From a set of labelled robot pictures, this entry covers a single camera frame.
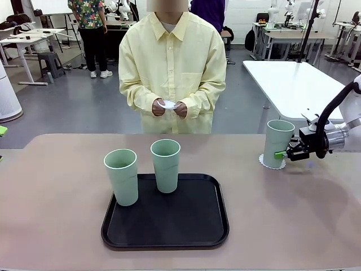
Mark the grey background desk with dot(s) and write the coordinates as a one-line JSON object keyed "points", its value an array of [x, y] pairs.
{"points": [[296, 35]]}

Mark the black backpack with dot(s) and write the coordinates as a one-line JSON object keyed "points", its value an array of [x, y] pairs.
{"points": [[249, 39]]}

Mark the small grey-green bottle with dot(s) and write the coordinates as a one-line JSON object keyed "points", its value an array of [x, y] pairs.
{"points": [[50, 78]]}

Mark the white cylindrical air purifier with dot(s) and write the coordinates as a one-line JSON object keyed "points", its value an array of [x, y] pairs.
{"points": [[8, 96]]}

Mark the person's left hand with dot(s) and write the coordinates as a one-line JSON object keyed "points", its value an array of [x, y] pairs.
{"points": [[182, 110]]}

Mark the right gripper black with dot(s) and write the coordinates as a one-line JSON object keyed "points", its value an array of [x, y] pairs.
{"points": [[306, 144]]}

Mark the person in purple top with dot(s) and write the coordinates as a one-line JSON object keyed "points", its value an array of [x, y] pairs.
{"points": [[208, 11]]}

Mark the pale green plastic cup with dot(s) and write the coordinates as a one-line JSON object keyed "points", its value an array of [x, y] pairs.
{"points": [[166, 175], [124, 183], [275, 146]]}

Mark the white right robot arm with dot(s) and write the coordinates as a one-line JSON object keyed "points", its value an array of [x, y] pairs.
{"points": [[352, 130]]}

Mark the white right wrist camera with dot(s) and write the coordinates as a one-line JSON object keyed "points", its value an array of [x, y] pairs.
{"points": [[311, 122]]}

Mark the white whiteboard on stand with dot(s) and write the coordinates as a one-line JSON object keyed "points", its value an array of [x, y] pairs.
{"points": [[50, 7]]}

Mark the person's right forearm yellow sleeve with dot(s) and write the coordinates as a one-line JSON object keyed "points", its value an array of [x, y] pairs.
{"points": [[138, 98]]}

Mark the person in floral shirt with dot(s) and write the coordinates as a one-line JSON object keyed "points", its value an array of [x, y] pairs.
{"points": [[88, 17]]}

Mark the white scalloped paper coaster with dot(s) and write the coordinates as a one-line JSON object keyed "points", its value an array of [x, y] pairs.
{"points": [[169, 105], [261, 160]]}

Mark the person's left forearm yellow sleeve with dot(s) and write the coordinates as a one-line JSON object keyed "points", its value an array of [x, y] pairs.
{"points": [[203, 98]]}

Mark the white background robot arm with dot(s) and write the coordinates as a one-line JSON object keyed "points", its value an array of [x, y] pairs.
{"points": [[124, 8], [320, 12], [273, 11]]}

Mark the large white table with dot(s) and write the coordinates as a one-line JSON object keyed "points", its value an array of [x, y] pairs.
{"points": [[290, 84]]}

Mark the black stand pole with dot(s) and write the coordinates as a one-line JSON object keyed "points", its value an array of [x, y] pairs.
{"points": [[308, 36]]}

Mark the grey plastic stool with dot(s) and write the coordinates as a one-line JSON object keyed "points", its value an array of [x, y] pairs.
{"points": [[50, 56]]}

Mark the black plastic serving tray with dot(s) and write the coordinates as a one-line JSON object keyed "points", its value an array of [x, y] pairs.
{"points": [[169, 220]]}

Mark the white desk with clutter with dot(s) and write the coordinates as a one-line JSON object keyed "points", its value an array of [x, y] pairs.
{"points": [[17, 41]]}

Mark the person's right hand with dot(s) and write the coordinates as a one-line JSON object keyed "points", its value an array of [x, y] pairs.
{"points": [[158, 108]]}

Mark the person in yellow shirt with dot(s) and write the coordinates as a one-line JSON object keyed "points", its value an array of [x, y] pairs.
{"points": [[169, 56]]}

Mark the black bag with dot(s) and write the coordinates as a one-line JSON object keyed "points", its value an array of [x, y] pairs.
{"points": [[18, 18]]}

